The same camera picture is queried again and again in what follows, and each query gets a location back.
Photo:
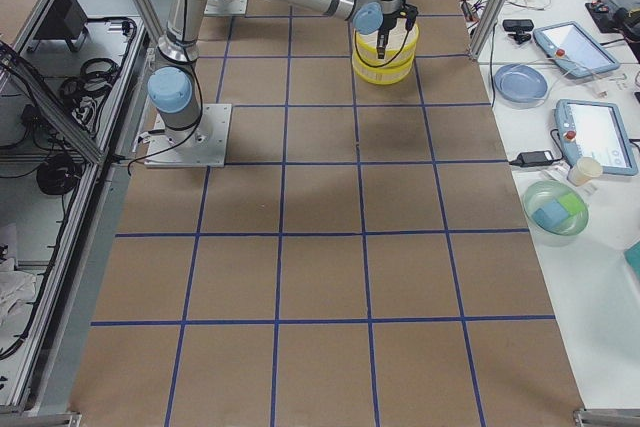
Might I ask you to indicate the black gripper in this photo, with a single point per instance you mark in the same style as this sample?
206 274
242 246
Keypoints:
389 22

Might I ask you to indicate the black webcam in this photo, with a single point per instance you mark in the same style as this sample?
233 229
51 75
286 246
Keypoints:
518 29

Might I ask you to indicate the blue plate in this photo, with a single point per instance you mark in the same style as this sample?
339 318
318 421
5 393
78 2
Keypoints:
520 84

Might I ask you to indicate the black power adapter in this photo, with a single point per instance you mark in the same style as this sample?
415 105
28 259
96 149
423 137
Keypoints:
538 158

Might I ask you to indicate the far teach pendant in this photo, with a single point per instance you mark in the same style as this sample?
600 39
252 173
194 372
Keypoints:
574 50

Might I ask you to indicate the teach pendant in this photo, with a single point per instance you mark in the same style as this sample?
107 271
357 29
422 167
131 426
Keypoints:
596 130
574 50

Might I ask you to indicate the near teach pendant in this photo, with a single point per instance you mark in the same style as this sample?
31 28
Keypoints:
596 130

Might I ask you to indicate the paper cup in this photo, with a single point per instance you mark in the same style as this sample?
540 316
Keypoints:
584 170

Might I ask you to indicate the green bowl with sponges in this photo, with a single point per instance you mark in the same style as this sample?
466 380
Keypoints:
556 212

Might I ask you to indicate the white crumpled cloth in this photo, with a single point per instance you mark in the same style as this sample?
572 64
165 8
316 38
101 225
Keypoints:
18 290

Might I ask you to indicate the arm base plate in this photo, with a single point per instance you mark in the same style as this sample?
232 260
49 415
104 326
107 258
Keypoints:
205 147

